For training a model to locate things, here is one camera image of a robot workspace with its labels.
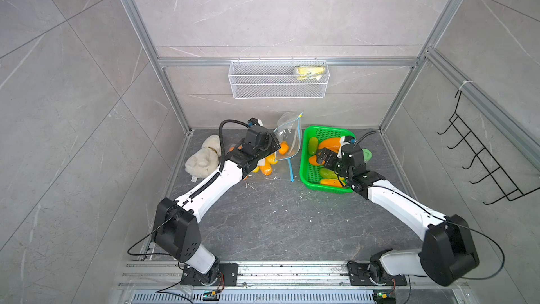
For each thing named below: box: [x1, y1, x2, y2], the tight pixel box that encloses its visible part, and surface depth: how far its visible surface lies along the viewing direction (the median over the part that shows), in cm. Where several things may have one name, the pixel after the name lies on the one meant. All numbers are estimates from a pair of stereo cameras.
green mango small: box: [307, 136, 319, 155], surface depth 110 cm
